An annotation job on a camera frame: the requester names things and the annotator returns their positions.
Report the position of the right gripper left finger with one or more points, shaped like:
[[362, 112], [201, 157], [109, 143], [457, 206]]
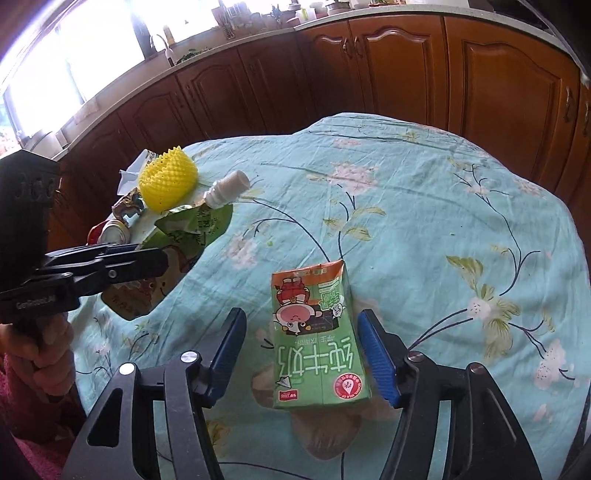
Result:
[[117, 440]]

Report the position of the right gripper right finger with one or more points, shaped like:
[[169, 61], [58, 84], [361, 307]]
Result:
[[486, 440]]

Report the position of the green juice pouch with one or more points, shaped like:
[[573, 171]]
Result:
[[181, 235]]

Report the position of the green milk carton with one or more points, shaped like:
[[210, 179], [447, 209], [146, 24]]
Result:
[[317, 359]]

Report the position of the white kitchen faucet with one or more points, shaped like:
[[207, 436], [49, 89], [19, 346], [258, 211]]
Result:
[[168, 52]]

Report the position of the wooden kitchen cabinets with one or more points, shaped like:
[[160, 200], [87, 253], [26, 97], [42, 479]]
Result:
[[507, 87]]

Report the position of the left hand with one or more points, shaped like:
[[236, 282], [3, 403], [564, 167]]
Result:
[[45, 365]]

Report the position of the crushed red can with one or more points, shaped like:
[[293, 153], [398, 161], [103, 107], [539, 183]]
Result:
[[110, 231]]

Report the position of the crumpled gold foil wrapper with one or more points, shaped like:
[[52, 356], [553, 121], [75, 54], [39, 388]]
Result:
[[128, 205]]

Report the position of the white folded paper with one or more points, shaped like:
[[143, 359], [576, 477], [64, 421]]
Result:
[[129, 177]]

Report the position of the yellow spiky fruit net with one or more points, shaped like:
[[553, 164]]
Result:
[[164, 180]]

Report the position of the light blue floral tablecloth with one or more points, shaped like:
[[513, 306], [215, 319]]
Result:
[[453, 252]]

